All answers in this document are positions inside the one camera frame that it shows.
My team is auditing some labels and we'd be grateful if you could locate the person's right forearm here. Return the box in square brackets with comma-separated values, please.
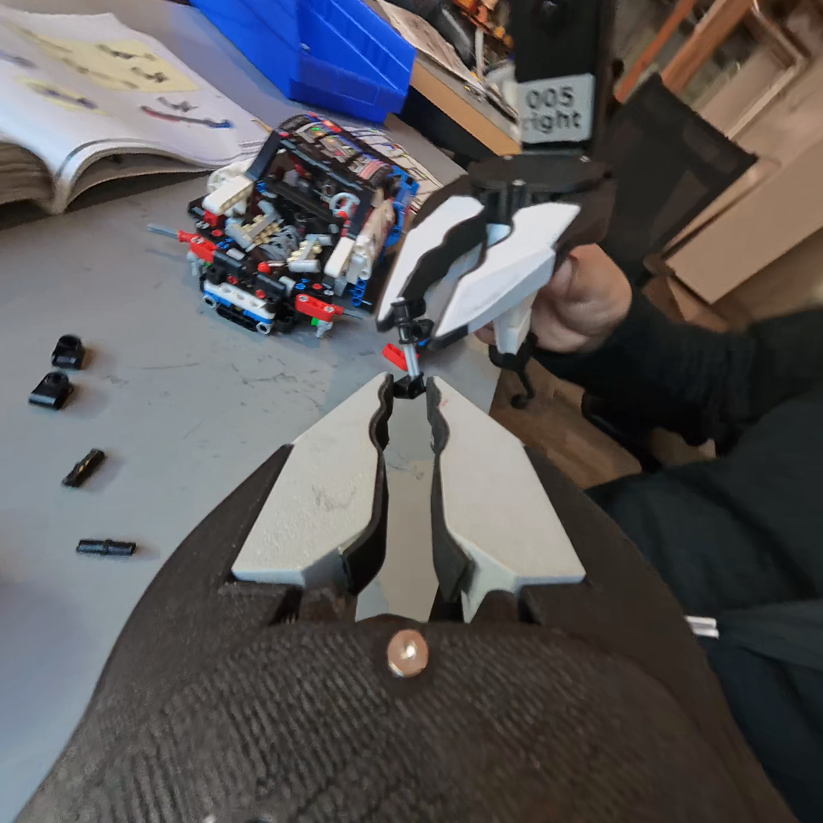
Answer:
[537, 292, 823, 451]

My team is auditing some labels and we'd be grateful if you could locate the toy brick race car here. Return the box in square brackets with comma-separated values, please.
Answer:
[147, 114, 422, 338]

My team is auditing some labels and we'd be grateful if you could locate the black brick connector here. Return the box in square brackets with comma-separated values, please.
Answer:
[49, 333, 86, 371]
[27, 371, 73, 411]

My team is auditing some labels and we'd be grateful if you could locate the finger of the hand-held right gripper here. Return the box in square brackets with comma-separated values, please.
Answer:
[375, 195, 493, 332]
[427, 202, 584, 351]

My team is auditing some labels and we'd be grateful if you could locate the shiny sticker sheet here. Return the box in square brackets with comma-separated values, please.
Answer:
[376, 0, 515, 120]

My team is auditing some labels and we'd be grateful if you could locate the blue plastic bin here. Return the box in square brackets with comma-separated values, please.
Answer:
[188, 0, 418, 124]

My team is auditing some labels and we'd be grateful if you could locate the person's right hand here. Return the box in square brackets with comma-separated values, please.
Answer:
[529, 246, 635, 354]

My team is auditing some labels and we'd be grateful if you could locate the person's black jacket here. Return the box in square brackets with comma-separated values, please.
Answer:
[582, 309, 823, 823]

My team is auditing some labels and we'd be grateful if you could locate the open instruction book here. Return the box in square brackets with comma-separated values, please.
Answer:
[0, 0, 274, 216]

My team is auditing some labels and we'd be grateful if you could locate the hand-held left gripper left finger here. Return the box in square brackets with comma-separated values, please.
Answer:
[230, 372, 396, 595]

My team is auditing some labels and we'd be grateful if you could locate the black office chair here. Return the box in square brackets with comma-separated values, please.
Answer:
[604, 72, 761, 298]

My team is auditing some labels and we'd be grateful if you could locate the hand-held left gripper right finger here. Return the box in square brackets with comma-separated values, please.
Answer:
[426, 375, 587, 623]

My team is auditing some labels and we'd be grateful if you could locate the grey axle with black connectors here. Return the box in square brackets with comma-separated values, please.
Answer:
[390, 297, 433, 401]

